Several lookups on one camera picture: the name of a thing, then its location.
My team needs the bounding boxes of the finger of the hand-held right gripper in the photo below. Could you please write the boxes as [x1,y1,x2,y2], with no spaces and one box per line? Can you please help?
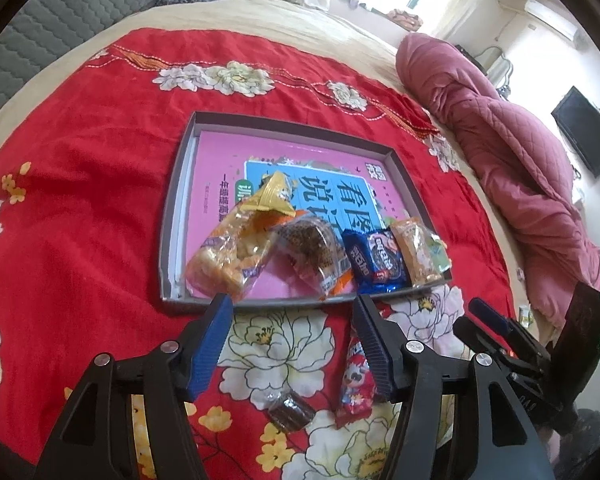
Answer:
[452,317,516,362]
[467,297,552,367]

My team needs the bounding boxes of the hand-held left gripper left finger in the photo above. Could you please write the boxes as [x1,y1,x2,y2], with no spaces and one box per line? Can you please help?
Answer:
[32,292,233,480]

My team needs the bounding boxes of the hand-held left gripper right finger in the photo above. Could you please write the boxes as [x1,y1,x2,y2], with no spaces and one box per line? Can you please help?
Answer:
[352,294,556,480]

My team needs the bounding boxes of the red candy packet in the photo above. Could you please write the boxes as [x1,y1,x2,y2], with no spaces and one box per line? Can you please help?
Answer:
[334,335,381,430]

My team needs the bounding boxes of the green snack packet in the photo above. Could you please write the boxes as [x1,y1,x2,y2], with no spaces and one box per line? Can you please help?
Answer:
[427,232,453,273]

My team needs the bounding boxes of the blue cookie packet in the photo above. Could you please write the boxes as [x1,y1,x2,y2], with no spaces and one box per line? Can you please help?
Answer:
[341,227,412,295]

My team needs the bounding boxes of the yellow puffed snack packet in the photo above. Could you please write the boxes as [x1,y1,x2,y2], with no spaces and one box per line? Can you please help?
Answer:
[186,207,276,303]

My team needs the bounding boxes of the clear yellow cake packet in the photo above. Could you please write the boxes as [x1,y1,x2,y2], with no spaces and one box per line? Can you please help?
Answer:
[389,216,443,288]

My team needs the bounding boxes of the round dark chocolate snack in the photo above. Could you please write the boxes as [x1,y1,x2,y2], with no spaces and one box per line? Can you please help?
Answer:
[266,391,317,433]

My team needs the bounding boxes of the brown cake packet orange trim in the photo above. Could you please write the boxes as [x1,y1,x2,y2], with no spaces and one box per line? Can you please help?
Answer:
[272,214,357,302]

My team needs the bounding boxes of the small yellow snack packet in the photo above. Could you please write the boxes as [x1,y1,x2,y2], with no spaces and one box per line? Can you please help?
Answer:
[240,170,297,218]

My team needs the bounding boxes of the grey cardboard tray box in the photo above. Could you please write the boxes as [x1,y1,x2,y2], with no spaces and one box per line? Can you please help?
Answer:
[159,111,453,308]

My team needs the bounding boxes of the pink quilt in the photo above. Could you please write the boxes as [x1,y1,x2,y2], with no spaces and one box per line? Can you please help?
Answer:
[395,32,600,326]

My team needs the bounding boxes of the red floral blanket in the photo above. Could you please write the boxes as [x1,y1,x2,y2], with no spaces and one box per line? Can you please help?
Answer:
[0,27,536,480]

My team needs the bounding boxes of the pink book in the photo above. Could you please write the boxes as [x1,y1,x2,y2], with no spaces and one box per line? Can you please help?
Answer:
[172,130,431,301]

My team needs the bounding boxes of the black television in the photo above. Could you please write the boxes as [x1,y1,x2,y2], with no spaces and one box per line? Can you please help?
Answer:
[551,85,600,179]

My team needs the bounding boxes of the white air conditioner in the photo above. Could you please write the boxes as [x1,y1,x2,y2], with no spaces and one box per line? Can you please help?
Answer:
[522,0,581,43]

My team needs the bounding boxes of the small patterned cloth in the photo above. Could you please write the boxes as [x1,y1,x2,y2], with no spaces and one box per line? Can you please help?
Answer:
[386,7,425,32]

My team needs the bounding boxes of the beige bed sheet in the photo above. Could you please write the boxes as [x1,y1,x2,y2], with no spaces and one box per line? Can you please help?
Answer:
[0,0,571,351]

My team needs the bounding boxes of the grey quilted headboard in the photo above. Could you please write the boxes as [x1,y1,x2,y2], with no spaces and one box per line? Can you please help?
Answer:
[0,0,201,136]

